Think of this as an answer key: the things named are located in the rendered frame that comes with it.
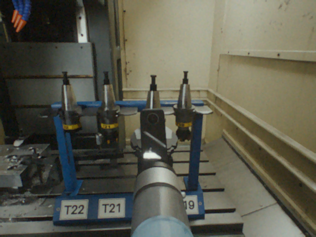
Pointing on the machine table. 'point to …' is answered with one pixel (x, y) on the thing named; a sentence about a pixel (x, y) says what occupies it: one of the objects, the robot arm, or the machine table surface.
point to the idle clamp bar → (96, 155)
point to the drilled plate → (11, 180)
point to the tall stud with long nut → (98, 140)
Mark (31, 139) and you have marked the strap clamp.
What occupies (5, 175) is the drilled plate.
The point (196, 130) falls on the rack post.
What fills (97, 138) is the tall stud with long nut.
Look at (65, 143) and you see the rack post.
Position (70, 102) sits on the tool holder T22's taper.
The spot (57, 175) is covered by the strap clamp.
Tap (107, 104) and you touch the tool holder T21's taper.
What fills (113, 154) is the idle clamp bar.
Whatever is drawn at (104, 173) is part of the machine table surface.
